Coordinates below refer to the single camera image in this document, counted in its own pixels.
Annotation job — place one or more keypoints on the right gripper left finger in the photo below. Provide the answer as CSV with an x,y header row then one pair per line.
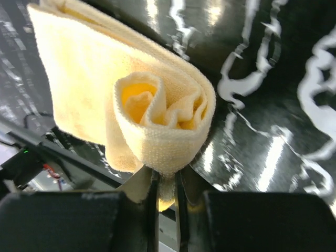
x,y
125,219

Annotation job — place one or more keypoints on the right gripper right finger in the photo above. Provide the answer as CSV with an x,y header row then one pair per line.
x,y
210,220

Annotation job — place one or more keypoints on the yellow cream towel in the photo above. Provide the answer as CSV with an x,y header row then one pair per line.
x,y
112,86

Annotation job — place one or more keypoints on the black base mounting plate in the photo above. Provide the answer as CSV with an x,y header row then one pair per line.
x,y
38,143

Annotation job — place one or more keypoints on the right small controller board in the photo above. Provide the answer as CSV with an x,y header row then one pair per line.
x,y
27,171

